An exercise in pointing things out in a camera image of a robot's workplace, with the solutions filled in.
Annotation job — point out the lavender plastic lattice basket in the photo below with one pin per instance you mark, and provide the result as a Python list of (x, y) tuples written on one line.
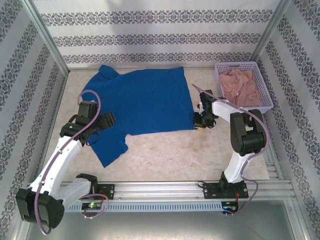
[(265, 85)]

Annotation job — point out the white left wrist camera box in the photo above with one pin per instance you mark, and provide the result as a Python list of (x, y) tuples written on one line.
[(93, 101)]

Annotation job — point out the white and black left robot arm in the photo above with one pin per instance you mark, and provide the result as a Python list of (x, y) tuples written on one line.
[(67, 160)]

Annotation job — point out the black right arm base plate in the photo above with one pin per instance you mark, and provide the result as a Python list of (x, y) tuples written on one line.
[(210, 191)]

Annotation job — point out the aluminium mounting rail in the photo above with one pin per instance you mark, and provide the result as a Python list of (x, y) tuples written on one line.
[(155, 190)]

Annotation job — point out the blue printed t-shirt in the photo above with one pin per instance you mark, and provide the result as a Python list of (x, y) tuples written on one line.
[(150, 100)]

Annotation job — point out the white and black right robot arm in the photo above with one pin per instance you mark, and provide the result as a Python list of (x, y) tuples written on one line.
[(246, 135)]

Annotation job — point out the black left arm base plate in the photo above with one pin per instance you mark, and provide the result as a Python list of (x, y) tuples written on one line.
[(108, 191)]

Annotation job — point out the aluminium frame post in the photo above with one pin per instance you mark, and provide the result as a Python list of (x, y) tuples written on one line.
[(270, 32), (45, 35)]

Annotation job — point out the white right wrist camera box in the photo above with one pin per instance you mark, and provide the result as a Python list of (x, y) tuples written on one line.
[(200, 106)]

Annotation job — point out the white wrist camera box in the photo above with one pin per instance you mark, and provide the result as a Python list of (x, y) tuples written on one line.
[(93, 101), (200, 106)]

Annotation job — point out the peach pink garment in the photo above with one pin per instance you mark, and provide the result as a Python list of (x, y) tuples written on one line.
[(240, 87)]

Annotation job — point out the grey sheet metal panel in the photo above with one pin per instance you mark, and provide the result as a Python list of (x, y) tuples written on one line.
[(160, 227)]

